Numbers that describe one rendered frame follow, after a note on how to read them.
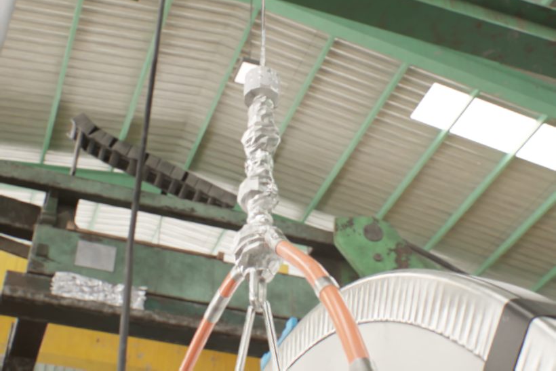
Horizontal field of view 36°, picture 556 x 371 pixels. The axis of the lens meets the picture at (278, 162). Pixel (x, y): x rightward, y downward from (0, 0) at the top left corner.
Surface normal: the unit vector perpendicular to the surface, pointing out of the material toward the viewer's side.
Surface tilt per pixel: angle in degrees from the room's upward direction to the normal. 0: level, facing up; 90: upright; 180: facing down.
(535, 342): 89
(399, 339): 90
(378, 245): 90
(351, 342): 67
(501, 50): 180
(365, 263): 90
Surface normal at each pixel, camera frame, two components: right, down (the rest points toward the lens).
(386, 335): -0.94, -0.22
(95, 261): 0.34, -0.60
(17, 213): 0.56, -0.53
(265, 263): 0.19, 0.34
